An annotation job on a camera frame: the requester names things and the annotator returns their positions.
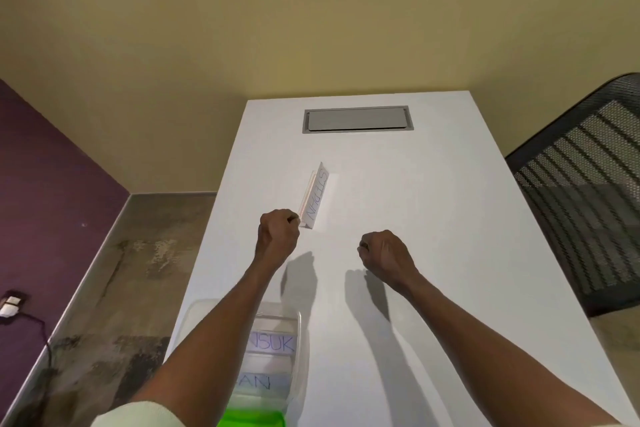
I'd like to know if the person's left hand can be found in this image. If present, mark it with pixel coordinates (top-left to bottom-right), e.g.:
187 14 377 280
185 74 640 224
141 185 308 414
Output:
253 209 302 270

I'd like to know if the person's right hand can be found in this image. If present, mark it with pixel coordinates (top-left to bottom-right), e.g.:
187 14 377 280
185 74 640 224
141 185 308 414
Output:
357 229 421 295

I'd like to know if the clear plastic container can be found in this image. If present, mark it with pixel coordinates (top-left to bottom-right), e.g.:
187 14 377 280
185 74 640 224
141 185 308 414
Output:
177 299 311 415

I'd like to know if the green plastic lid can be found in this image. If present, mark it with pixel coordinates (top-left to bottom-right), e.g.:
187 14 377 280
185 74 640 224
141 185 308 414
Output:
215 409 285 427

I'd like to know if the person's left forearm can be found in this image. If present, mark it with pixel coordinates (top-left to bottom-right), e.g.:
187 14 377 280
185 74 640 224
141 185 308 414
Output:
129 259 281 427

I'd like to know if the person's right forearm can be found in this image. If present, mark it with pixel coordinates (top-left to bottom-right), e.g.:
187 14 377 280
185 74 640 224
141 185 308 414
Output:
399 276 623 427

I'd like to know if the black mesh office chair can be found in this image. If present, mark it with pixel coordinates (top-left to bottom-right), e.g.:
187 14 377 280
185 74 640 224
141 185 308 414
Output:
505 73 640 318

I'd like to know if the pale green shirt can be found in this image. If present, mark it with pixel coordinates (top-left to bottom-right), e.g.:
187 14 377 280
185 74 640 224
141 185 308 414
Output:
89 400 640 427

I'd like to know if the grey table cable hatch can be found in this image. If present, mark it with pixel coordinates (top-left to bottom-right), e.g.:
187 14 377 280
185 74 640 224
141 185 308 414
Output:
301 105 415 134

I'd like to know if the black power cable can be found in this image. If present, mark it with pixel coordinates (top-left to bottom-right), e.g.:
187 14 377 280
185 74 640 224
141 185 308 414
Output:
17 311 53 392

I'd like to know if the wall socket with white plug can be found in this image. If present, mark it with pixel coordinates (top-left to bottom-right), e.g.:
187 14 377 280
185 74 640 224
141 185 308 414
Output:
0 291 29 325

